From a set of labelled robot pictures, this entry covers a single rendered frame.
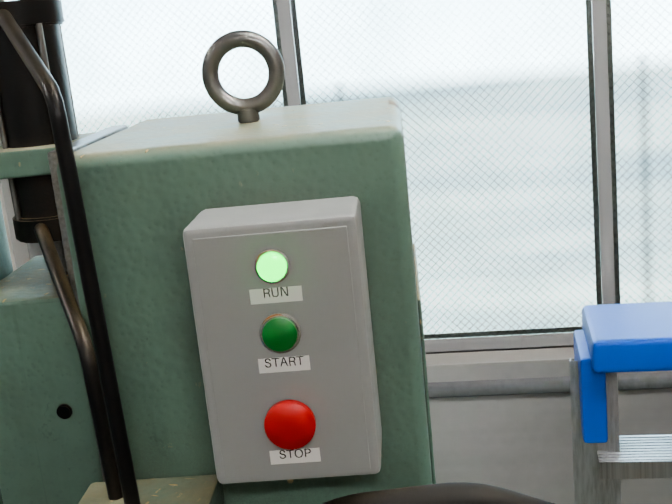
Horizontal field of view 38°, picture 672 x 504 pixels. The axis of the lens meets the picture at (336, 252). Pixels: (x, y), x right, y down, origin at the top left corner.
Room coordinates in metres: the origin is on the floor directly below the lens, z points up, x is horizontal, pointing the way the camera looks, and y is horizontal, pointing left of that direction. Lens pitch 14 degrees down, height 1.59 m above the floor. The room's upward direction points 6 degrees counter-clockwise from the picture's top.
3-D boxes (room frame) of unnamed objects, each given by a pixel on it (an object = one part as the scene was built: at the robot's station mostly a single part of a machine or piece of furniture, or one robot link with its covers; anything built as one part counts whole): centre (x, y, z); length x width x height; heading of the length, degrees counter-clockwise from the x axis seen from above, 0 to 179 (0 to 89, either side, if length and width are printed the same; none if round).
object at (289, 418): (0.52, 0.04, 1.36); 0.03 x 0.01 x 0.03; 85
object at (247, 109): (0.70, 0.05, 1.55); 0.06 x 0.02 x 0.06; 85
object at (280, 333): (0.52, 0.04, 1.42); 0.02 x 0.01 x 0.02; 85
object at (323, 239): (0.56, 0.03, 1.40); 0.10 x 0.06 x 0.16; 85
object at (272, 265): (0.52, 0.04, 1.46); 0.02 x 0.01 x 0.02; 85
